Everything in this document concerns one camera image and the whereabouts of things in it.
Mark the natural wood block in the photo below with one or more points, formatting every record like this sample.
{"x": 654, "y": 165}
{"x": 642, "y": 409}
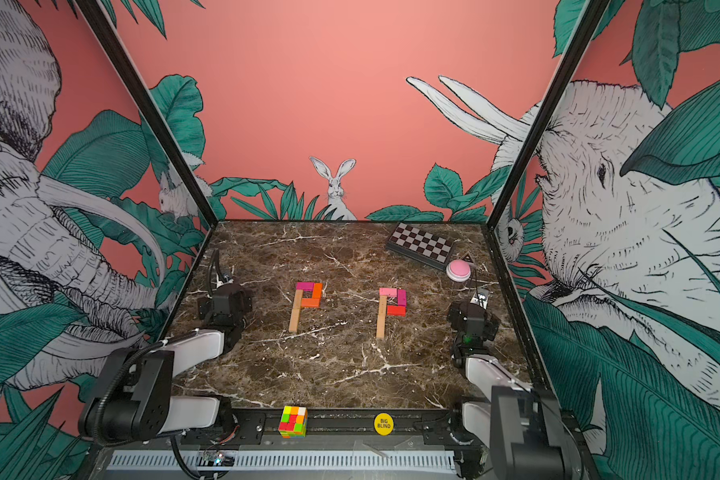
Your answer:
{"x": 294, "y": 320}
{"x": 380, "y": 327}
{"x": 298, "y": 296}
{"x": 382, "y": 307}

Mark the light pink block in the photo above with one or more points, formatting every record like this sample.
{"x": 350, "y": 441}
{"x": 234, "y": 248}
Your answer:
{"x": 388, "y": 292}

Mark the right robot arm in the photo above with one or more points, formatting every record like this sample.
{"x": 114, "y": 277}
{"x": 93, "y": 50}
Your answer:
{"x": 522, "y": 427}

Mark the yellow big blind chip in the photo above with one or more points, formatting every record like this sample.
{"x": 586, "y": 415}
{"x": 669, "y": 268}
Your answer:
{"x": 384, "y": 424}

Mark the black front rail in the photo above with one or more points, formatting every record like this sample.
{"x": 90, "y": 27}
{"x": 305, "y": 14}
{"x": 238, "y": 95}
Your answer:
{"x": 247, "y": 426}

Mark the small circuit board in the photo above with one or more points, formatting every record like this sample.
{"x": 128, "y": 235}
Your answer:
{"x": 217, "y": 459}

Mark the orange block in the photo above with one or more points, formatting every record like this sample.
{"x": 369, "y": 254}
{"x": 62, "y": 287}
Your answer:
{"x": 310, "y": 303}
{"x": 317, "y": 291}

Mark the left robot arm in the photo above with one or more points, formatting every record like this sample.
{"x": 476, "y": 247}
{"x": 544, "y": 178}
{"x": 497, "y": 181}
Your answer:
{"x": 131, "y": 399}

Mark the colourful puzzle cube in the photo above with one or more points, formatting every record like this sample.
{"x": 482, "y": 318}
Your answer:
{"x": 293, "y": 422}

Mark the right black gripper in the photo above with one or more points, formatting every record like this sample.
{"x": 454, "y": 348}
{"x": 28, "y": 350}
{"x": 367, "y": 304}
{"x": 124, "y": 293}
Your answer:
{"x": 457, "y": 313}

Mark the white perforated strip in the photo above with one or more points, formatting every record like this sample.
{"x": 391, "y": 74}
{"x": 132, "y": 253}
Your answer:
{"x": 258, "y": 460}

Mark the folded checkered chess board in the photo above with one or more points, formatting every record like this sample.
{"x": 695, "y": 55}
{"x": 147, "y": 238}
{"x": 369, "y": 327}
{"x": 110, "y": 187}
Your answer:
{"x": 420, "y": 245}

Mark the pink round button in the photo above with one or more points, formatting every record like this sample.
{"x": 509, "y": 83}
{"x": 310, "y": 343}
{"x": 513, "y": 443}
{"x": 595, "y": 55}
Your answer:
{"x": 459, "y": 270}

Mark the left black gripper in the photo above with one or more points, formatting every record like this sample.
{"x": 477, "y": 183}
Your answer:
{"x": 207, "y": 308}

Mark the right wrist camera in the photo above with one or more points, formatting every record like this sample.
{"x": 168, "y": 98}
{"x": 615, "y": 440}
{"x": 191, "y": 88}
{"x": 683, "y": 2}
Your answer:
{"x": 480, "y": 298}

